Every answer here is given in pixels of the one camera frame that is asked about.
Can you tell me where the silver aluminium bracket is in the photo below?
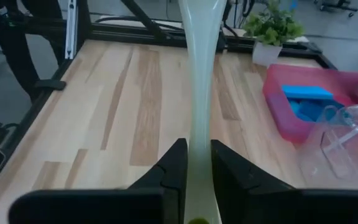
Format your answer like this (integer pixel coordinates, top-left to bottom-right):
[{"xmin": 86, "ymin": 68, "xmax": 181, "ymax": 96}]
[{"xmin": 64, "ymin": 0, "xmax": 76, "ymax": 60}]

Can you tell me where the green plant in white pot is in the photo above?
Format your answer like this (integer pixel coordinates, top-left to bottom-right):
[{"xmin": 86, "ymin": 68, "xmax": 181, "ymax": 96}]
[{"xmin": 242, "ymin": 0, "xmax": 306, "ymax": 68}]

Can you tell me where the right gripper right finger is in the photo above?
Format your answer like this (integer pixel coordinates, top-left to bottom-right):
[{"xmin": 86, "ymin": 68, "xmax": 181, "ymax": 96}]
[{"xmin": 210, "ymin": 139, "xmax": 273, "ymax": 224}]

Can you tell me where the black office chair base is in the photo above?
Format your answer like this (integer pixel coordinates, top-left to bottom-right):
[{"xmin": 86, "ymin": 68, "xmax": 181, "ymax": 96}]
[{"xmin": 314, "ymin": 0, "xmax": 358, "ymax": 18}]

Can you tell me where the yellow-green dish brush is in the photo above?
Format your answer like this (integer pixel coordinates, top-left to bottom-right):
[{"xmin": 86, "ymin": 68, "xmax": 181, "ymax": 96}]
[{"xmin": 177, "ymin": 0, "xmax": 229, "ymax": 224}]

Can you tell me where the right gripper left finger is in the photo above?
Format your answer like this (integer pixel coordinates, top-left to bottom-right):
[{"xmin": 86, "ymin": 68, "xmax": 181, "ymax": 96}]
[{"xmin": 128, "ymin": 138, "xmax": 188, "ymax": 224}]

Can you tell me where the clear plastic organizer tray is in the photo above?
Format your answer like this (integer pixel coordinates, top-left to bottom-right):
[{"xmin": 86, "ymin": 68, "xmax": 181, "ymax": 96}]
[{"xmin": 296, "ymin": 104, "xmax": 358, "ymax": 191}]

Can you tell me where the blue kitchen sponge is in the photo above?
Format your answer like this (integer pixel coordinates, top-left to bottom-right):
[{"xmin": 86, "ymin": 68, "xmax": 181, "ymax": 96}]
[{"xmin": 280, "ymin": 84, "xmax": 335, "ymax": 101}]

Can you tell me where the black table edge clamp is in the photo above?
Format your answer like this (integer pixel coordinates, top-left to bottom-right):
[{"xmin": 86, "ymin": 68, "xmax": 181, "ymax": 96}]
[{"xmin": 33, "ymin": 79, "xmax": 67, "ymax": 91}]

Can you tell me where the pink plastic tray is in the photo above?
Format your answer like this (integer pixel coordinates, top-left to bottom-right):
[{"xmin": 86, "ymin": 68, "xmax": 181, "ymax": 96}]
[{"xmin": 262, "ymin": 63, "xmax": 358, "ymax": 146}]

